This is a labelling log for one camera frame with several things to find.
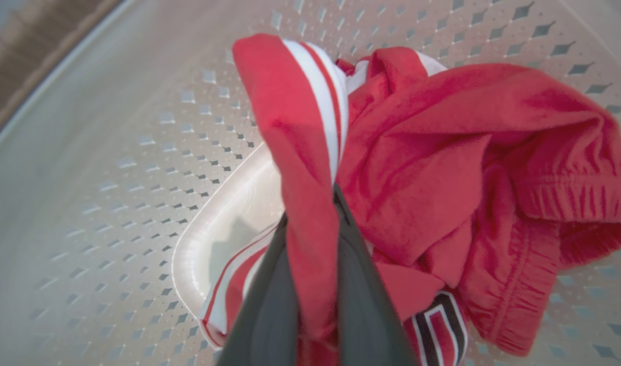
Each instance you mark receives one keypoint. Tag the cream perforated laundry basket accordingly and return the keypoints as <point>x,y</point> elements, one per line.
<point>112,203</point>

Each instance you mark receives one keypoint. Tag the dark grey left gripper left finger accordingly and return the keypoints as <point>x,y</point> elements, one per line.
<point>269,315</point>

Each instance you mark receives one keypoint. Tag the red white-striped sports clothing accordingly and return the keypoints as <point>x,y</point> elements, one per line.
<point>442,162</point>

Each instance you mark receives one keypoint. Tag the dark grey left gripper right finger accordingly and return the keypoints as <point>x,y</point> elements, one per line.
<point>366,315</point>

